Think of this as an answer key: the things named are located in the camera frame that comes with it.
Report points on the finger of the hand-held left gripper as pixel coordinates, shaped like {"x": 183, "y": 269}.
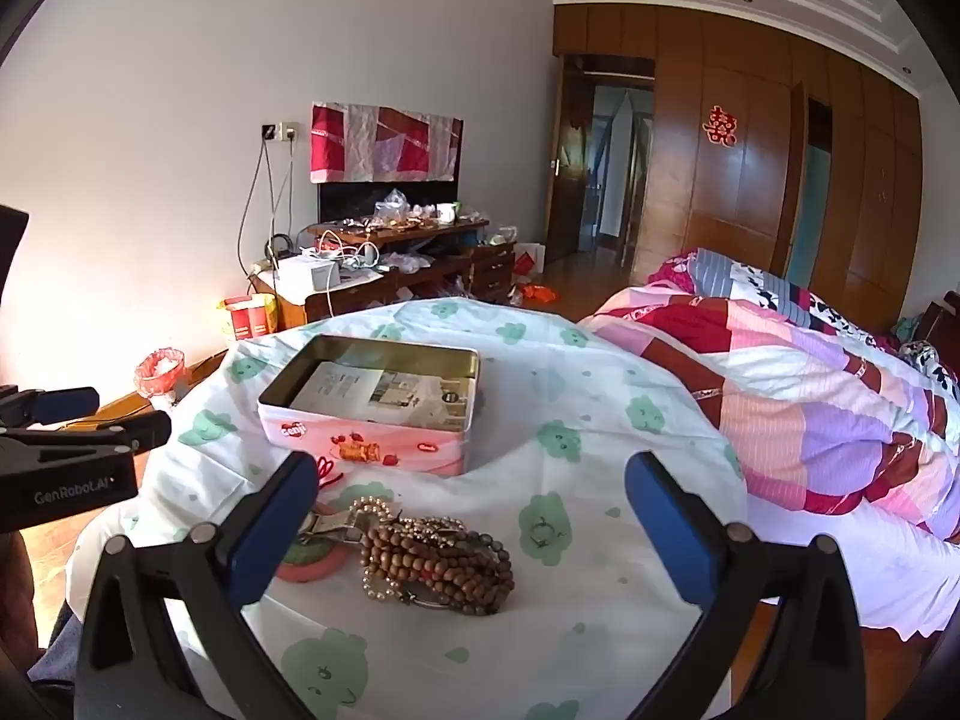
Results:
{"x": 146, "y": 431}
{"x": 67, "y": 403}

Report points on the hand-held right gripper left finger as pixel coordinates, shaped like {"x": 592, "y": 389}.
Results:
{"x": 270, "y": 532}

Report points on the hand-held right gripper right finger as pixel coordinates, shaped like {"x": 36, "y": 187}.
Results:
{"x": 675, "y": 532}

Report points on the pink bangle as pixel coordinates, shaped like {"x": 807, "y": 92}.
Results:
{"x": 315, "y": 570}

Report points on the silver metal watch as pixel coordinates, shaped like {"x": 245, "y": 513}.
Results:
{"x": 334, "y": 523}

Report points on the pink tin box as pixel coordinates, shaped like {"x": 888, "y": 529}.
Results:
{"x": 390, "y": 442}

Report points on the person's left forearm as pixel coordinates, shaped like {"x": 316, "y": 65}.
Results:
{"x": 11, "y": 592}

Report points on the white bed sheet green print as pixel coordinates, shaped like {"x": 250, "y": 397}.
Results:
{"x": 600, "y": 465}

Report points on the yellow red carton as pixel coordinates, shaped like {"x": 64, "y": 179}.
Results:
{"x": 247, "y": 322}

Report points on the person's blue jeans leg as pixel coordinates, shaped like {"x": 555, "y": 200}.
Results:
{"x": 52, "y": 652}

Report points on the printed paper leaflet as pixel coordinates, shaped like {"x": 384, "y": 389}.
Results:
{"x": 352, "y": 390}

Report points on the pink patchwork quilt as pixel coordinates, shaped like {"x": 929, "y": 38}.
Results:
{"x": 787, "y": 405}

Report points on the white frilled bed sheet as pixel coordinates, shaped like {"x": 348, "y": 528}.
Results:
{"x": 862, "y": 585}

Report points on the white cardboard box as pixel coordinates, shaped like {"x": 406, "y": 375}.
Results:
{"x": 307, "y": 274}

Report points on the orange plastic bag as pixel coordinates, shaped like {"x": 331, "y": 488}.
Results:
{"x": 540, "y": 292}

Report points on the black television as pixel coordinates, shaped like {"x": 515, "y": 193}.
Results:
{"x": 345, "y": 199}

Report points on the red white gift bag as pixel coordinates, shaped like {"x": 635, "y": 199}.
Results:
{"x": 529, "y": 262}

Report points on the wooden TV cabinet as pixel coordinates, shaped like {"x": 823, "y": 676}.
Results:
{"x": 487, "y": 270}

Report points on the clear plastic bag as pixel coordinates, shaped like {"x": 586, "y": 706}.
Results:
{"x": 391, "y": 204}

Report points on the wooden headboard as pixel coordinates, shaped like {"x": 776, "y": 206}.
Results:
{"x": 941, "y": 326}

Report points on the red white cloth cover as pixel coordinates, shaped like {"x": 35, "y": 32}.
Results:
{"x": 337, "y": 142}

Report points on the wooden wardrobe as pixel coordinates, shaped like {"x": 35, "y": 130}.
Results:
{"x": 735, "y": 180}

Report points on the wooden door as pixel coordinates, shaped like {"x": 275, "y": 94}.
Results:
{"x": 566, "y": 187}

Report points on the white mug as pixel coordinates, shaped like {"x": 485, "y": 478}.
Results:
{"x": 448, "y": 213}

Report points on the red paper decoration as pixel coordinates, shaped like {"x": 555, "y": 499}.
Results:
{"x": 718, "y": 126}

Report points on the wall socket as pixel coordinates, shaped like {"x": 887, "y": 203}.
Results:
{"x": 279, "y": 132}

